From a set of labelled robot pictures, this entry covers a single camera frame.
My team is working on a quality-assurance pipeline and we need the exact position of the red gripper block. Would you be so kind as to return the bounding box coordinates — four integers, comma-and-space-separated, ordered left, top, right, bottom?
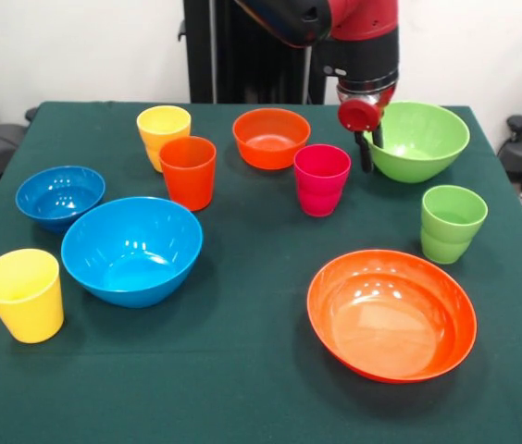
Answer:
337, 87, 395, 174

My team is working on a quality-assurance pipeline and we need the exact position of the large green bowl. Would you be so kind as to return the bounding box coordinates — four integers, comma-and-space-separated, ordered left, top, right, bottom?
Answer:
363, 101, 471, 184

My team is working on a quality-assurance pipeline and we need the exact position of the pink cup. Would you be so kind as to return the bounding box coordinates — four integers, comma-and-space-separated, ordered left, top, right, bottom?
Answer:
293, 143, 352, 217

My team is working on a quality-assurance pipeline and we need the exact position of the small orange bowl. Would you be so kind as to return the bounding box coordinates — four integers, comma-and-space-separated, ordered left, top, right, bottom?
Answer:
231, 107, 312, 171

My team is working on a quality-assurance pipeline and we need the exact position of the green cup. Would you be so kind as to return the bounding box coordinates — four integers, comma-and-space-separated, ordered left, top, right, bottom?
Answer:
420, 184, 489, 265

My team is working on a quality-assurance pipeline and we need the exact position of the large orange bowl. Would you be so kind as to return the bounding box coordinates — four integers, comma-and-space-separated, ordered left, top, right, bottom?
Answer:
306, 249, 479, 384

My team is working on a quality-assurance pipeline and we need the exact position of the dark green tablecloth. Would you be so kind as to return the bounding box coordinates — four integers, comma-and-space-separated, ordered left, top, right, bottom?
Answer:
0, 100, 522, 444

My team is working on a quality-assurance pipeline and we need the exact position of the orange cup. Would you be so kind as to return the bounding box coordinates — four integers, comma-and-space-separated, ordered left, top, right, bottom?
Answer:
158, 135, 218, 213

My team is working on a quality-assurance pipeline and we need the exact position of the yellow cup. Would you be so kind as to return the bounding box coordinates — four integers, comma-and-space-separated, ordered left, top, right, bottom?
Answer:
136, 105, 193, 174
0, 248, 65, 344

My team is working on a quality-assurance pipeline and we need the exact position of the large light blue bowl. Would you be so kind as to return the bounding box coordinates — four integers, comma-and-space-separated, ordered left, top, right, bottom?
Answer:
60, 196, 205, 310

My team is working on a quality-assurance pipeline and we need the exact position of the small dark blue bowl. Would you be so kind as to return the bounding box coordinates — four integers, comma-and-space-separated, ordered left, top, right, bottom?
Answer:
15, 166, 106, 234

